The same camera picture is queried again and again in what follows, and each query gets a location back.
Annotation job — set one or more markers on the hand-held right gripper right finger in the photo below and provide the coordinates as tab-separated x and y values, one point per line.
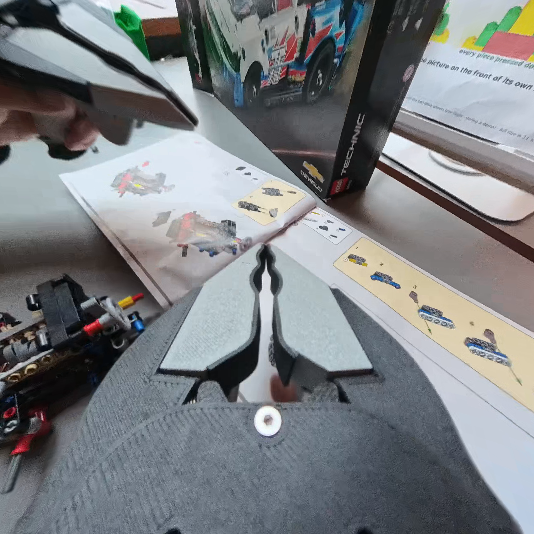
317	329

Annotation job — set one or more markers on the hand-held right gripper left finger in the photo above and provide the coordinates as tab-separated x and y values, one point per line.
217	325

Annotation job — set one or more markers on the lego instruction booklet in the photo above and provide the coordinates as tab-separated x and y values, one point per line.
187	183

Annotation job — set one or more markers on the white stand base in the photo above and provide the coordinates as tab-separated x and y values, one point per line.
479	196

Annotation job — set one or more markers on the black lego car box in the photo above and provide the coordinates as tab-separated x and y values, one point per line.
300	104

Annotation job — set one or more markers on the lego car chassis assembly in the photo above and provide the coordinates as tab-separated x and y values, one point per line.
50	333

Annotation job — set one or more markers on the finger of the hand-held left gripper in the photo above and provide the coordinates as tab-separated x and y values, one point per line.
83	71
112	37

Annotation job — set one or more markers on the printed paper instruction sheet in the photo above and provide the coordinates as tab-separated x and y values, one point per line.
475	83

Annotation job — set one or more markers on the person's left hand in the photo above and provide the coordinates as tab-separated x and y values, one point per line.
62	125

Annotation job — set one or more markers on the green plastic object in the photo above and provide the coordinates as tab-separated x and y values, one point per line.
131	29

